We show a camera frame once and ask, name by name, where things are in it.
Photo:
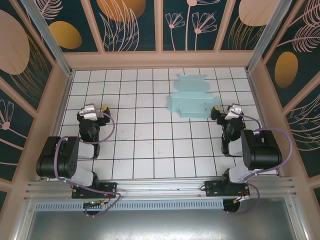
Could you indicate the light blue paper box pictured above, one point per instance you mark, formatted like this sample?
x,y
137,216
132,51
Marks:
x,y
192,100

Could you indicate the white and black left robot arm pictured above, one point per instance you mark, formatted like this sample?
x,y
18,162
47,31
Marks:
x,y
50,160

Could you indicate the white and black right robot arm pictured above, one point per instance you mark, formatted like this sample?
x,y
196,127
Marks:
x,y
262,152

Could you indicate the grey metal sheet panel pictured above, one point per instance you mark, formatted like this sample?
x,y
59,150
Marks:
x,y
160,225

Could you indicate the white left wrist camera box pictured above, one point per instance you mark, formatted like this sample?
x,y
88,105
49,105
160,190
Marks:
x,y
90,115

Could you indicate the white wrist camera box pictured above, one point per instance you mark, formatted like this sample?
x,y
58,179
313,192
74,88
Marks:
x,y
90,115
233,112

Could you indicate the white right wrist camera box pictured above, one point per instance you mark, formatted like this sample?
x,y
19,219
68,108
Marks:
x,y
233,112

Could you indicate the aluminium table side rail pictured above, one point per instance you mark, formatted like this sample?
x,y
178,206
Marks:
x,y
65,100
257,100

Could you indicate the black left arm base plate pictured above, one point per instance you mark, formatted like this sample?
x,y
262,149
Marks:
x,y
110,188

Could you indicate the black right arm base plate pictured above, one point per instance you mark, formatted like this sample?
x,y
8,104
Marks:
x,y
212,188

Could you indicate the aluminium frame post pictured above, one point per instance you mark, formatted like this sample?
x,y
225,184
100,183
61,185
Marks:
x,y
50,42
266,37

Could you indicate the aluminium mounting rail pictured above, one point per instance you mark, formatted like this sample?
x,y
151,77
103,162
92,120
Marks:
x,y
160,187

